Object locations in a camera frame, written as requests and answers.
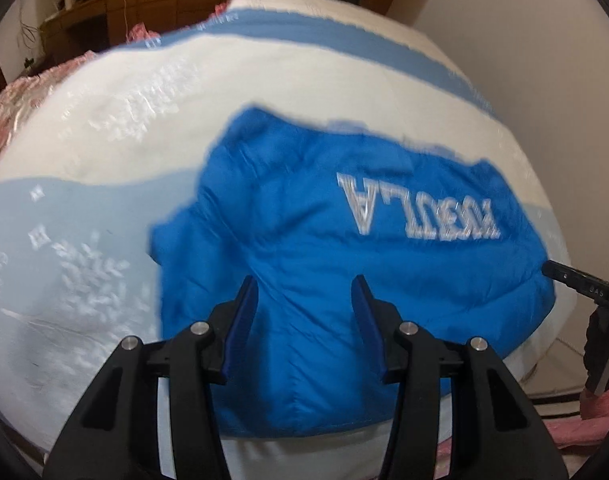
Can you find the blue and white bed quilt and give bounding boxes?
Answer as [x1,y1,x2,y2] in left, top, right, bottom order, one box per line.
[0,0,580,456]

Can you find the wooden desk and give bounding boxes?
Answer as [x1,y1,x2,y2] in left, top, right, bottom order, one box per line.
[39,0,138,56]

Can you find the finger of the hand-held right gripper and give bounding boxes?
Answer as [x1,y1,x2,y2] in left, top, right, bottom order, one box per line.
[542,258,609,311]

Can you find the wall cables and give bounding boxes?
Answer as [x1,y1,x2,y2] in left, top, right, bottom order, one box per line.
[17,7,46,67]

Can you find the pink floral blanket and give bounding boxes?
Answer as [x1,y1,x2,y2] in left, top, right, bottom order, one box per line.
[0,2,230,171]

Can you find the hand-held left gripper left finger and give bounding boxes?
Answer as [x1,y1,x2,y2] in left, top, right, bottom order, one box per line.
[43,275,259,480]

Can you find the blue puffer jacket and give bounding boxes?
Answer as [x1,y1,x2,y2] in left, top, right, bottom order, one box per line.
[149,105,558,436]

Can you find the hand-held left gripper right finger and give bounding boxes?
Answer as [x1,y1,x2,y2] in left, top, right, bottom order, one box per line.
[351,274,569,480]

